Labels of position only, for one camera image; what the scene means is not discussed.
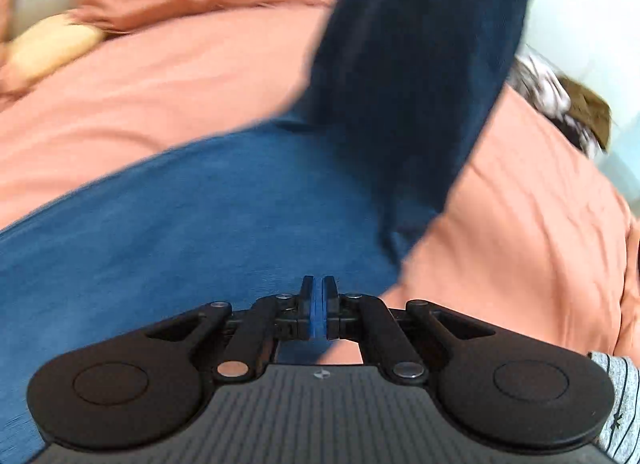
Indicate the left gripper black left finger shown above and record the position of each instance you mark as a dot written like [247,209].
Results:
[235,346]

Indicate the brown patterned plush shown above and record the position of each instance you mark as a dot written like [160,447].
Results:
[580,114]

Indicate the orange bed sheet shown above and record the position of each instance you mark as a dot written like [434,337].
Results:
[534,239]

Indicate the blue denim jeans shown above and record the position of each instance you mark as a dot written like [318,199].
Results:
[344,183]

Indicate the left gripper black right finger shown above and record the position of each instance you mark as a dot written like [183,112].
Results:
[407,345]

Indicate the yellow small pillow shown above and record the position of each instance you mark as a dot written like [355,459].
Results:
[42,49]

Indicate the grey striped sleeve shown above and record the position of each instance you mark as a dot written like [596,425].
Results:
[619,437]

